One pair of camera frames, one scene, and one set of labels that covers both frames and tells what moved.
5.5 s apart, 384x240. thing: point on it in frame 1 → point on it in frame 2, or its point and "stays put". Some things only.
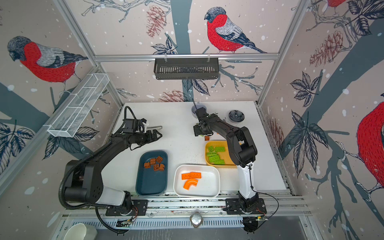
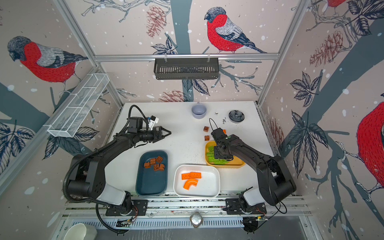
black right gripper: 197,129 → 216,153
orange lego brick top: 195,175 stays put
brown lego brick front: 159,159 stays put
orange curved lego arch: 189,182 stays put
